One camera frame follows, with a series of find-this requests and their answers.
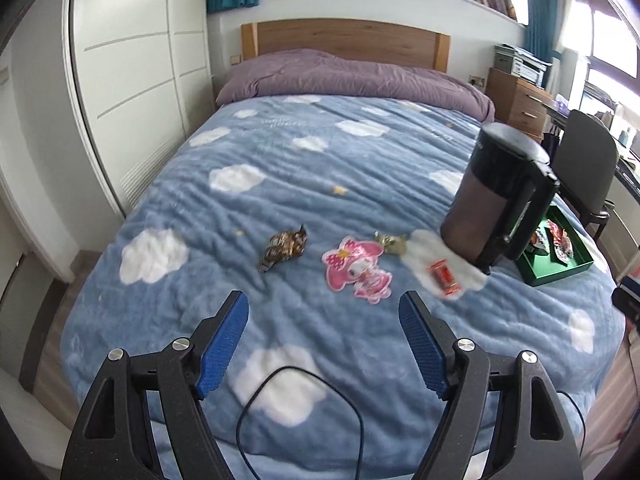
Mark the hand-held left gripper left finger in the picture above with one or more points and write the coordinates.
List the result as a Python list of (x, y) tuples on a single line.
[(225, 345)]

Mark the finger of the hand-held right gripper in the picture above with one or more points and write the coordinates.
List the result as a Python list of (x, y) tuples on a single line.
[(627, 305)]

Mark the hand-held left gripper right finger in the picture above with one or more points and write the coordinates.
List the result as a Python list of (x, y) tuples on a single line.
[(422, 345)]

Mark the small red candy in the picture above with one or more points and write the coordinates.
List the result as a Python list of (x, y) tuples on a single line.
[(444, 277)]

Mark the green tray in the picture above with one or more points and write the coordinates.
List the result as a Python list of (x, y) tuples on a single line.
[(545, 270)]

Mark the large red and white packet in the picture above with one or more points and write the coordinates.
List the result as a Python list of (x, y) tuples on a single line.
[(560, 242)]

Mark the pink cartoon shaped packet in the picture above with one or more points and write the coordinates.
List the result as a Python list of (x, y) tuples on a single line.
[(355, 270)]

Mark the small olive candy packet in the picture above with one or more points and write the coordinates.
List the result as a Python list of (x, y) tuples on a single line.
[(392, 242)]

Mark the silver and blue snack packet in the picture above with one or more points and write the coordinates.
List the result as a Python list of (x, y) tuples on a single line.
[(539, 240)]

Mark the brown chocolate snack packet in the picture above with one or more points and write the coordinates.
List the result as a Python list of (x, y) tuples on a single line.
[(282, 247)]

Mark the white desk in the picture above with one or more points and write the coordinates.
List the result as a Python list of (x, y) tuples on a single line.
[(627, 175)]

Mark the black and bronze electric kettle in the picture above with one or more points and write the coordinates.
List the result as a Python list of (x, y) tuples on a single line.
[(475, 210)]

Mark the dark grey chair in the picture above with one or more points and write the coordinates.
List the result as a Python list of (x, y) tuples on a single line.
[(585, 160)]

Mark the black backpack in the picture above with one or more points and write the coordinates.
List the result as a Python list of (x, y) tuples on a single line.
[(552, 145)]

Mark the blue cloud print blanket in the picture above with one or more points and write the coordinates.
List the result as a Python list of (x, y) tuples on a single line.
[(300, 175)]

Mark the wooden drawer cabinet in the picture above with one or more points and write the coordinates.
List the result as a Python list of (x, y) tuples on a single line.
[(520, 105)]

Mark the grey printer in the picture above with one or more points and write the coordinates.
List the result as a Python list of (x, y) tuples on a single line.
[(522, 62)]

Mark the window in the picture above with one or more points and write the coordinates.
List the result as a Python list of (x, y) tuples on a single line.
[(610, 35)]

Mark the purple pillow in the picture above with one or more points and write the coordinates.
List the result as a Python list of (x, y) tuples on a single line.
[(340, 75)]

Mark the white wardrobe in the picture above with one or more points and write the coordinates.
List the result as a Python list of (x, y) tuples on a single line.
[(135, 60)]

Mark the wooden headboard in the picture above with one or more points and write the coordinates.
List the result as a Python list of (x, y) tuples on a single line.
[(345, 35)]

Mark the wall socket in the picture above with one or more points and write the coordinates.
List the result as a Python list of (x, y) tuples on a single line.
[(477, 80)]

